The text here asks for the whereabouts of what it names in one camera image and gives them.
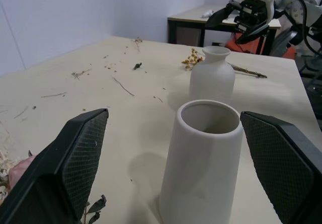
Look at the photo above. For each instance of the dark dried leaves sprig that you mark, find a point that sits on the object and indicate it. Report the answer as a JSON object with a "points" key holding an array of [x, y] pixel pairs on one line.
{"points": [[96, 205]]}

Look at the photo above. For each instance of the small white object on desk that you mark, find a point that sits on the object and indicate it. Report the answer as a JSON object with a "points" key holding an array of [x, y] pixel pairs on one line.
{"points": [[207, 13]]}

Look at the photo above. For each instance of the small dark green debris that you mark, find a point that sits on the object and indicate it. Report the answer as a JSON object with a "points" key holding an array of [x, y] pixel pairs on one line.
{"points": [[138, 66]]}

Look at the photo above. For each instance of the white bottle-shaped vase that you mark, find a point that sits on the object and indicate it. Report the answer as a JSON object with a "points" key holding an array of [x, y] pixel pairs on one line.
{"points": [[211, 78]]}

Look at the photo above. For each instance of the thin brown twig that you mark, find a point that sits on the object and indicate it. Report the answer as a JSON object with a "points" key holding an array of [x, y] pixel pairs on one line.
{"points": [[54, 94], [123, 86], [78, 73]]}

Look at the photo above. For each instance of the yellow dried flower stem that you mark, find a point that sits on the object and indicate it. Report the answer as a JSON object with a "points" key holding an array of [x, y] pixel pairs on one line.
{"points": [[192, 58]]}

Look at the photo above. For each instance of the small pale dried flower sprig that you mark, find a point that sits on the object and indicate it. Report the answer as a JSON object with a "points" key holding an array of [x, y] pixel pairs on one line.
{"points": [[137, 42]]}

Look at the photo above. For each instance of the tall white cylindrical vase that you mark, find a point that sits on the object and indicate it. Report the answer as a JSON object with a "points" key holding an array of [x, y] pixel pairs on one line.
{"points": [[201, 171]]}

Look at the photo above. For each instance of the orange object under desk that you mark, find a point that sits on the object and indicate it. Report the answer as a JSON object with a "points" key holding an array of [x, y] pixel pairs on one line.
{"points": [[232, 44]]}

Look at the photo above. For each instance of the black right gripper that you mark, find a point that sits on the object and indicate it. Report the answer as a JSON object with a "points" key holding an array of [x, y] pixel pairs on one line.
{"points": [[251, 12]]}

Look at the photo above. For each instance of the wooden desk with black frame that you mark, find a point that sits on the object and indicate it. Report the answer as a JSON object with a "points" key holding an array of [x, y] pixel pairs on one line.
{"points": [[191, 16]]}

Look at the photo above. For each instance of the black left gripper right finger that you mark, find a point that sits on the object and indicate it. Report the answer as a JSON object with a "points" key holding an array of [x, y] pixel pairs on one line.
{"points": [[281, 158]]}

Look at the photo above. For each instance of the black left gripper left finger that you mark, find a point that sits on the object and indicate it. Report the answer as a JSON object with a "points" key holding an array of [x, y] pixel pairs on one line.
{"points": [[63, 163]]}

